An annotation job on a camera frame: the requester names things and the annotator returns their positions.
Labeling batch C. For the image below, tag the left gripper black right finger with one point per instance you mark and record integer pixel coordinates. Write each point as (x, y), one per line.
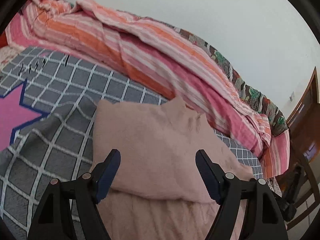
(262, 218)

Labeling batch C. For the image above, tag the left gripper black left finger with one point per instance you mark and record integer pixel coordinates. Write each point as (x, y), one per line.
(53, 216)

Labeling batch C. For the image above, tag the pink knit sweater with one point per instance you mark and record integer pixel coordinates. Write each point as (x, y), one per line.
(157, 192)

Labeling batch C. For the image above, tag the wooden door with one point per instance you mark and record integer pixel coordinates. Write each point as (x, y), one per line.
(303, 122)

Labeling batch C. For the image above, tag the floral patchwork quilt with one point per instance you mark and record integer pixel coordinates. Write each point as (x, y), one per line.
(254, 98)

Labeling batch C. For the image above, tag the grey checked blanket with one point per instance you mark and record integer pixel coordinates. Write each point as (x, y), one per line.
(60, 145)

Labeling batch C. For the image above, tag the floral bed sheet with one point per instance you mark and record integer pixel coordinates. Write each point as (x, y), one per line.
(7, 54)

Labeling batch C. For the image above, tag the pink orange striped quilt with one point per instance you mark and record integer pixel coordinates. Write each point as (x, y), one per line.
(150, 52)

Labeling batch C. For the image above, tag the white wall switch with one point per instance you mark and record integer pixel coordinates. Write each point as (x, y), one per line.
(292, 96)

